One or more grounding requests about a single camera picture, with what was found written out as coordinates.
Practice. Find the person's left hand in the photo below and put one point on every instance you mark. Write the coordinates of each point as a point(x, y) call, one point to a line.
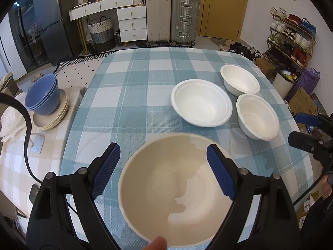
point(156, 243)

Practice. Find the blue checked tablecloth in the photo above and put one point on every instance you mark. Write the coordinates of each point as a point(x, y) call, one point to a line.
point(145, 83)

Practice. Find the shoe rack with shoes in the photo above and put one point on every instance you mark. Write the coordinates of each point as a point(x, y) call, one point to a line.
point(288, 35)

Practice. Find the white dotted rug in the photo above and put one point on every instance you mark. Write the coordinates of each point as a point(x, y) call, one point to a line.
point(78, 70)

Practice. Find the person's right hand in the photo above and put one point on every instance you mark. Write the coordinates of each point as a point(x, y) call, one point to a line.
point(326, 187)

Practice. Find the person's dark clothing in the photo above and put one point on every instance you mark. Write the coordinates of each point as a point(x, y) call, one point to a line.
point(318, 226)

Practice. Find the grey refrigerator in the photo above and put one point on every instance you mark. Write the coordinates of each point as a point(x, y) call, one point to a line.
point(52, 20)

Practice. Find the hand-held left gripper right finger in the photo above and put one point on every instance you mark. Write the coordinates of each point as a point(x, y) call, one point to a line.
point(221, 172)

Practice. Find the white vanity desk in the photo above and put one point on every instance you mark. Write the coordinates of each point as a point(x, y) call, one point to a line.
point(109, 4)

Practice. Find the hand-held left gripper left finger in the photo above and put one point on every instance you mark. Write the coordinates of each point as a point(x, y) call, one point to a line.
point(105, 172)

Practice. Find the metal shoe rack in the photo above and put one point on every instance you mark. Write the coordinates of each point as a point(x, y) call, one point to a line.
point(311, 47)

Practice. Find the beige armchair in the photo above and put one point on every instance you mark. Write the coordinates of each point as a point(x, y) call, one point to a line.
point(7, 83)

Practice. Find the silver suitcase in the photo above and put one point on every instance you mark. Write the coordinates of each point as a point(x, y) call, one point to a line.
point(185, 18)

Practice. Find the large cream paper bowl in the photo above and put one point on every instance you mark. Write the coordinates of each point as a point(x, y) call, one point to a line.
point(169, 182)

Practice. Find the silver metal phone stand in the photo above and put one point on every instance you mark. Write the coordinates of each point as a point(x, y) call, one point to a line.
point(36, 144)

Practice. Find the wide white foam bowl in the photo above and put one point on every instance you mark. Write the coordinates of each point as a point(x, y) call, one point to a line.
point(200, 101)

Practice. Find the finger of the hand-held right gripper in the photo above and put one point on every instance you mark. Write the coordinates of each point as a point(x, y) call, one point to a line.
point(308, 118)
point(304, 140)

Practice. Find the cream suitcase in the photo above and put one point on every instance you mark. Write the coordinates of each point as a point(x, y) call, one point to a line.
point(158, 18)

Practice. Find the white waste bin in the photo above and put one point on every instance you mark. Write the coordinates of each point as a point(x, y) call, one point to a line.
point(282, 84)

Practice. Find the cream ceramic plate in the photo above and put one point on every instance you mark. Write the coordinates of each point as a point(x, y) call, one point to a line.
point(63, 101)
point(61, 117)
point(53, 127)

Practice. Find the woven grey white basket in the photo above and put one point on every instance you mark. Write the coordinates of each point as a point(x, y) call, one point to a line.
point(101, 35)

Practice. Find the clear bubble wrap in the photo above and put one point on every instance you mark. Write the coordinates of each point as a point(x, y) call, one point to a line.
point(11, 125)

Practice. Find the small brown cardboard box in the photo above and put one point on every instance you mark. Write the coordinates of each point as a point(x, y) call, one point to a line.
point(265, 67)

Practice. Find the purple bag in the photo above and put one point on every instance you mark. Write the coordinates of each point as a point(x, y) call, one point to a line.
point(308, 80)

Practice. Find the brown printed cardboard box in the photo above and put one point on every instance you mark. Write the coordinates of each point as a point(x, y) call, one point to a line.
point(307, 211)

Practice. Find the dark bottle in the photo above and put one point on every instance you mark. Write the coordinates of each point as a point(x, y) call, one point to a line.
point(118, 37)

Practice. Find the mustard yellow door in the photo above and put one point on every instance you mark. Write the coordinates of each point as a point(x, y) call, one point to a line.
point(223, 7)

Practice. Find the white drawer unit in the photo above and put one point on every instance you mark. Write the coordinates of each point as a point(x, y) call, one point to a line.
point(132, 22)

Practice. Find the dark patterned box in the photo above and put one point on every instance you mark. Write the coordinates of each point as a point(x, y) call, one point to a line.
point(318, 104)

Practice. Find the dark glass cabinet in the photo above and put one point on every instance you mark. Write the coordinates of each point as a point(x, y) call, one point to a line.
point(20, 39)

